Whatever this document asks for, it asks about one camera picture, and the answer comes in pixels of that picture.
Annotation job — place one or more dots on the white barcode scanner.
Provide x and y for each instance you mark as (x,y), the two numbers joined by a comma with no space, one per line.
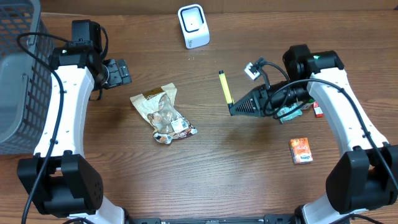
(194,26)

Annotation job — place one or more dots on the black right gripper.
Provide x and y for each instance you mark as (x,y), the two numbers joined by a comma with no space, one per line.
(257,98)

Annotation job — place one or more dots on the red snack stick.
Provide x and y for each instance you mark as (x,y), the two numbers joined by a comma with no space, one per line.
(317,110)

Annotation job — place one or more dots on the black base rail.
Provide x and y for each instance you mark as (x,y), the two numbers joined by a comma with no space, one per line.
(217,220)

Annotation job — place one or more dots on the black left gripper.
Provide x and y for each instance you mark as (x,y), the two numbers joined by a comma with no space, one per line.
(117,72)

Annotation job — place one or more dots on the green lid jar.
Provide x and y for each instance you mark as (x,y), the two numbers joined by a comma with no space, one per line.
(307,105)

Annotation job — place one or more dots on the yellow snack stick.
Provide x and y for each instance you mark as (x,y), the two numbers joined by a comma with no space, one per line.
(225,87)

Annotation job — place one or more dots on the orange tissue pack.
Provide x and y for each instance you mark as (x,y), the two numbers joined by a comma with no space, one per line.
(300,150)

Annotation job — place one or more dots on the teal wet wipes pack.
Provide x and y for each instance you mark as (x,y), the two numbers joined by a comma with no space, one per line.
(288,113)

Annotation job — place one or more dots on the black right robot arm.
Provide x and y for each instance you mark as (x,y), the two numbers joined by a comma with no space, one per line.
(365,177)

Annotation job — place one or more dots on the beige snack pouch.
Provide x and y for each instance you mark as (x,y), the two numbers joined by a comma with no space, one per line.
(156,106)

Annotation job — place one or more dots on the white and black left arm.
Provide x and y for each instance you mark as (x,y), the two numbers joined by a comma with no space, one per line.
(58,178)

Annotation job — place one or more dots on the grey plastic mesh basket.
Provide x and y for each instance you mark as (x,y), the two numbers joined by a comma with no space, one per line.
(26,85)

